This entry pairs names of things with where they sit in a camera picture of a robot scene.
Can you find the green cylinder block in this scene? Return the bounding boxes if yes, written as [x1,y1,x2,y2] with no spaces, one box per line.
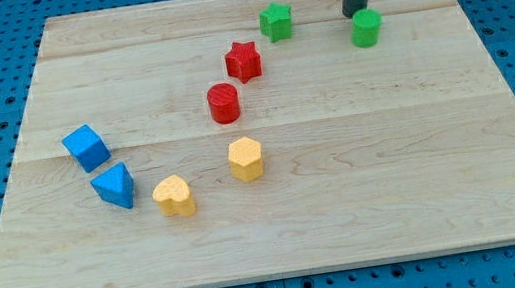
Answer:
[351,8,382,48]

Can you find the red star block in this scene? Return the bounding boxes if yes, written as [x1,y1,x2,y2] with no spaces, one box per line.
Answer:
[224,42,263,84]

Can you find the green star block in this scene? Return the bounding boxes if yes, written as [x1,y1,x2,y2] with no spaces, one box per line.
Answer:
[259,2,292,43]

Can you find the yellow hexagon block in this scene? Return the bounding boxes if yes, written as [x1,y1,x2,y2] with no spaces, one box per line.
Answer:
[228,136,264,183]

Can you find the light wooden board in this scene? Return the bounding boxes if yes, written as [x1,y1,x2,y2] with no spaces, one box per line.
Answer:
[0,0,515,288]

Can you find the red cylinder block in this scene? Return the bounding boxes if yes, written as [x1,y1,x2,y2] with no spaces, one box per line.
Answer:
[206,82,241,125]

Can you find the yellow heart block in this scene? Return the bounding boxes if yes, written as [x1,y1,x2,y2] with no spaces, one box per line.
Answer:
[152,175,197,217]

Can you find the blue triangle block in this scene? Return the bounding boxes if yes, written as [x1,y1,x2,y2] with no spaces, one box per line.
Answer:
[90,162,134,209]

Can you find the blue cube block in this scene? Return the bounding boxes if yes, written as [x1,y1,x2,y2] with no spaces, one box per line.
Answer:
[61,124,111,173]

